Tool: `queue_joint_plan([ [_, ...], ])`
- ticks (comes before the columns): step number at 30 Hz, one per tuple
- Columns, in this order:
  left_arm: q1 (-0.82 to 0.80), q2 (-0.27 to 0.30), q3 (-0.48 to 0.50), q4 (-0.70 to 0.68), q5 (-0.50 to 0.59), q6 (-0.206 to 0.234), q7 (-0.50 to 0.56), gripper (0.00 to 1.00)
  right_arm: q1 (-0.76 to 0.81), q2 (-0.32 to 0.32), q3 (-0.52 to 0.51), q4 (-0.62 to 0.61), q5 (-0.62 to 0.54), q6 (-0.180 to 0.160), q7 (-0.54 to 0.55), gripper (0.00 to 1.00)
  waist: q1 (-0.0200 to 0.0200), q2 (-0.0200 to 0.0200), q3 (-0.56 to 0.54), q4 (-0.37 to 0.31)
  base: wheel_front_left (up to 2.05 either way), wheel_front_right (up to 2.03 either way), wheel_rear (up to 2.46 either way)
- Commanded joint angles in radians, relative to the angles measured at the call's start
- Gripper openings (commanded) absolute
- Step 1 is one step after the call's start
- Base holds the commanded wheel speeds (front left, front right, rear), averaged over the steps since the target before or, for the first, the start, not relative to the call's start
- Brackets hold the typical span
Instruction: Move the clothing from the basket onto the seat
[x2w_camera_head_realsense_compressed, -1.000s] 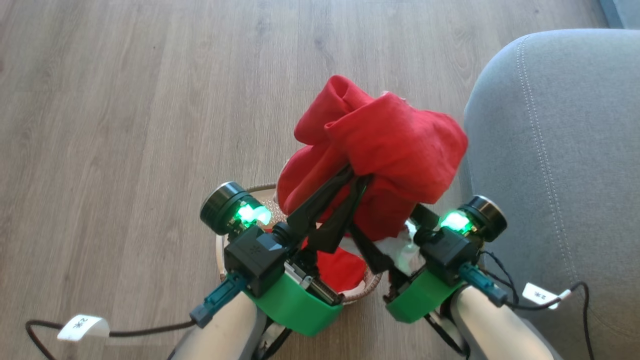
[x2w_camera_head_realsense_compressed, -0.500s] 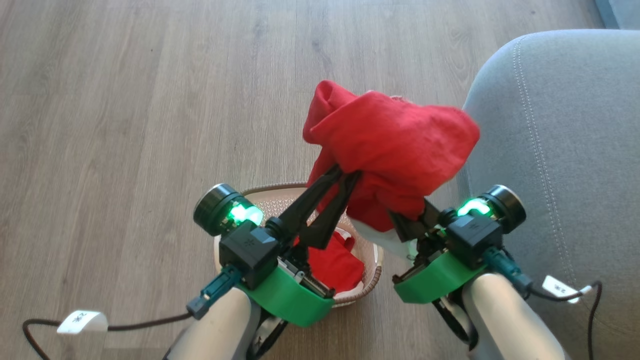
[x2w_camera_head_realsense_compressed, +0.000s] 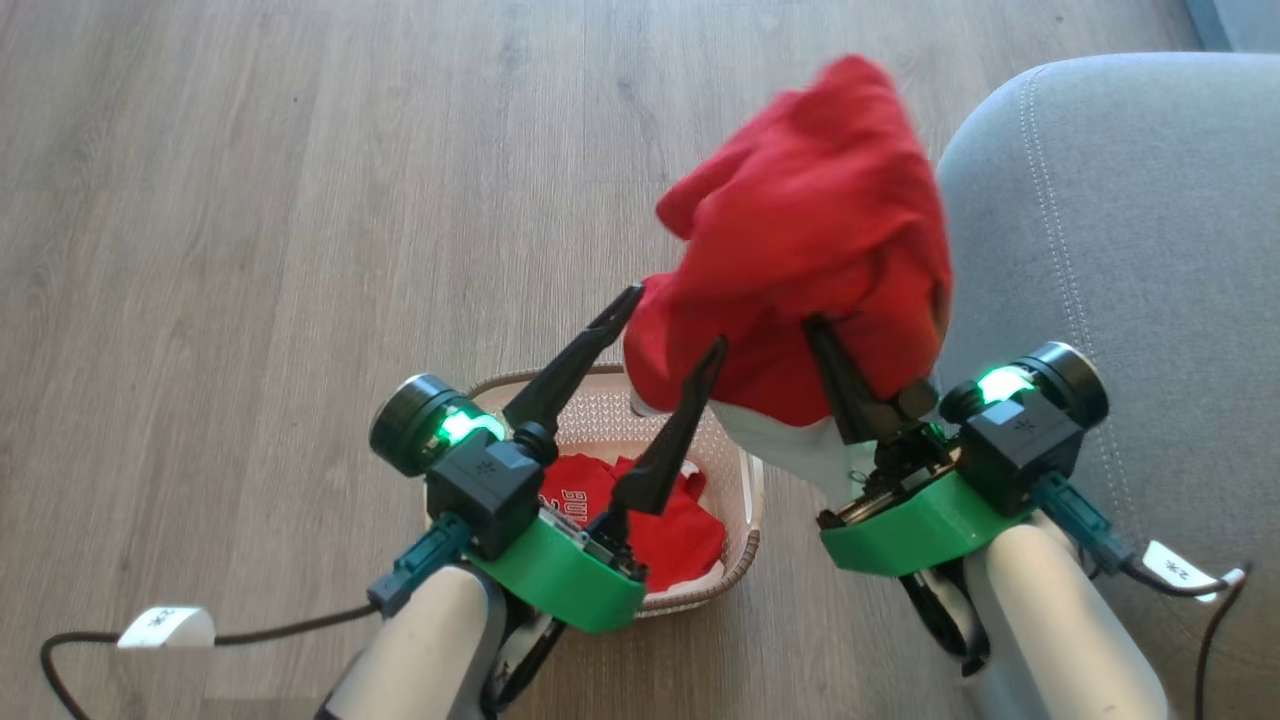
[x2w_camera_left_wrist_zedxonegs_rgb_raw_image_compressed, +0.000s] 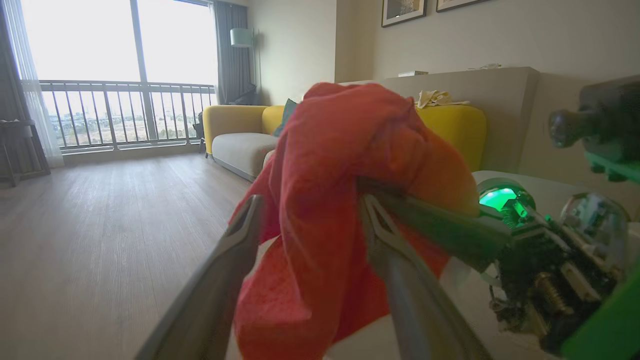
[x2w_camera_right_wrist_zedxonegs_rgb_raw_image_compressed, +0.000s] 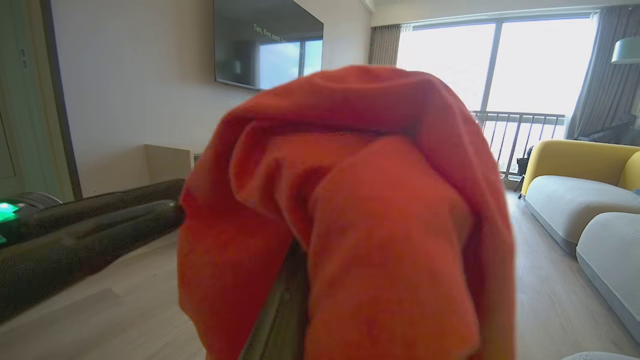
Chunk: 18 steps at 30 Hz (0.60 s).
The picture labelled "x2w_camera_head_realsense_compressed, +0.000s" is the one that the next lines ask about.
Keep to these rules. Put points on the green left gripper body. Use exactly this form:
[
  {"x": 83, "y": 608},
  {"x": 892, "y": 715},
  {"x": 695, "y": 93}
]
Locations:
[{"x": 560, "y": 585}]

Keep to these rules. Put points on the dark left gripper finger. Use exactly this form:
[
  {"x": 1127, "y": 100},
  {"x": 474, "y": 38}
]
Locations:
[
  {"x": 672, "y": 440},
  {"x": 570, "y": 375}
]

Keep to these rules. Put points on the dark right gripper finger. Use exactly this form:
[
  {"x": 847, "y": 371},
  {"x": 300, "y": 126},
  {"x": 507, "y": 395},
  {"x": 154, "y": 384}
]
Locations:
[
  {"x": 918, "y": 398},
  {"x": 845, "y": 385}
]

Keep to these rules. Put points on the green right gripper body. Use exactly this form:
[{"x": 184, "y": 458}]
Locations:
[{"x": 910, "y": 525}]

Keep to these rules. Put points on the red and white garment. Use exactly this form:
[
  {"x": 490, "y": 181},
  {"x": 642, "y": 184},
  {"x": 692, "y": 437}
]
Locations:
[{"x": 800, "y": 220}]

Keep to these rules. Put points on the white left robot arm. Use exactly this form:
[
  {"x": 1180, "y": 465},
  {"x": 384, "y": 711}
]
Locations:
[{"x": 420, "y": 650}]

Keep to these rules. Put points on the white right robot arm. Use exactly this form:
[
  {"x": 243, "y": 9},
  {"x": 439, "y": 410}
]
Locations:
[{"x": 1060, "y": 620}]

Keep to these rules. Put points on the beige plastic laundry basket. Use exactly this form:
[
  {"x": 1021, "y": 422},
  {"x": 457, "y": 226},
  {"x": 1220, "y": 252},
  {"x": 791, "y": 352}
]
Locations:
[{"x": 742, "y": 490}]

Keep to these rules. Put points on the red printed t-shirt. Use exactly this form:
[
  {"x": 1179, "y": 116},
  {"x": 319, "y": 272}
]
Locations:
[{"x": 680, "y": 545}]

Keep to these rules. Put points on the grey fabric sofa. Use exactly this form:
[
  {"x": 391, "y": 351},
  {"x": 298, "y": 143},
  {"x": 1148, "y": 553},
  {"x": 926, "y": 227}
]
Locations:
[{"x": 1150, "y": 250}]

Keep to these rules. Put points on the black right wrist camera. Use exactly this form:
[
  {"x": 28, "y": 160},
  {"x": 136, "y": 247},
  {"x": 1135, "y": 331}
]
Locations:
[{"x": 1020, "y": 440}]

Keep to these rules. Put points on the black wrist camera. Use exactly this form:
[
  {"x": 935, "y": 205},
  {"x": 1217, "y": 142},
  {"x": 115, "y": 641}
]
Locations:
[
  {"x": 485, "y": 485},
  {"x": 1020, "y": 440}
]

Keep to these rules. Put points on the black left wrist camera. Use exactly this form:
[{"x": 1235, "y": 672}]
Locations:
[{"x": 485, "y": 485}]

